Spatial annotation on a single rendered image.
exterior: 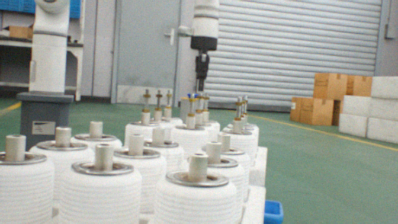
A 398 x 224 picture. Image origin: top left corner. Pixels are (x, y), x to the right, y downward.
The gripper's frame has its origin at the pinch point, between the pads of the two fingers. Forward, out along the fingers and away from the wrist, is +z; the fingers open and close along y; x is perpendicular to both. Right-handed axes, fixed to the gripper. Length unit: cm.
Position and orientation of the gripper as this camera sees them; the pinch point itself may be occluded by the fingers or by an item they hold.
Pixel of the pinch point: (199, 88)
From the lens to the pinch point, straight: 117.0
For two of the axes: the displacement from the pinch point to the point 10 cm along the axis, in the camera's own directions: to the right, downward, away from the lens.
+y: -0.5, -0.5, 10.0
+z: -0.8, 10.0, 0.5
